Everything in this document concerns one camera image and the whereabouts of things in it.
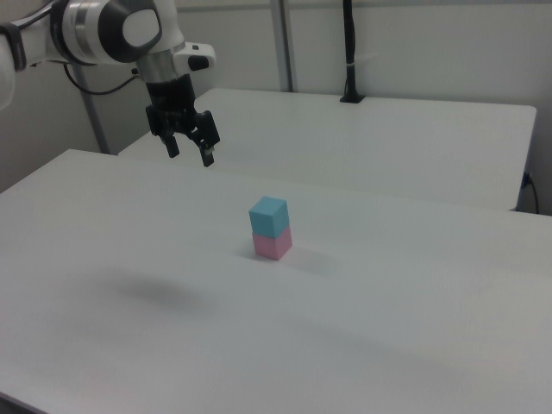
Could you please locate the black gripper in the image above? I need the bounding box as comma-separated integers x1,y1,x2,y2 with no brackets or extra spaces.
145,73,222,168

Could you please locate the blue cube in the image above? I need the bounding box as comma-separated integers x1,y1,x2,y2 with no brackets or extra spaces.
248,195,289,239

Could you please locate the pink cube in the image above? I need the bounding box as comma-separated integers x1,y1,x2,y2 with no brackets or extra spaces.
252,226,293,261

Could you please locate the white table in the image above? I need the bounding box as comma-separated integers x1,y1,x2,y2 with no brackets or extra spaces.
116,88,538,211

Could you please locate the grey wall profile post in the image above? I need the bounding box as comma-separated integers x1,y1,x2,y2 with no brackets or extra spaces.
271,0,299,92
73,64,110,154

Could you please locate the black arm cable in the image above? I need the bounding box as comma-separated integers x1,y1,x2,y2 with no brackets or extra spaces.
63,63,143,96

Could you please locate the black camera pole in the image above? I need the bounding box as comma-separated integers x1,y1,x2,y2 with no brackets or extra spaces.
339,0,366,104

